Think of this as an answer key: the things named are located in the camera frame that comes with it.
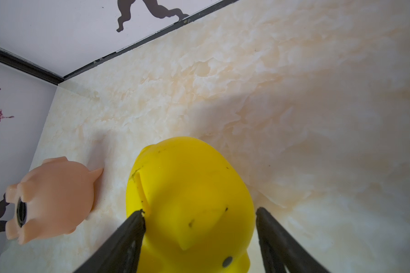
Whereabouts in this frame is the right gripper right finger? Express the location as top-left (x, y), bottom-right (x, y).
top-left (256, 207), bottom-right (329, 273)

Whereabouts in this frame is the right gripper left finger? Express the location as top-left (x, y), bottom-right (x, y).
top-left (75, 210), bottom-right (146, 273)

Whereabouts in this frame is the yellow piggy bank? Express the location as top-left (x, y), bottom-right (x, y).
top-left (125, 136), bottom-right (255, 273)

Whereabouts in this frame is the black plug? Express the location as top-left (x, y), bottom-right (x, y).
top-left (16, 198), bottom-right (27, 228)

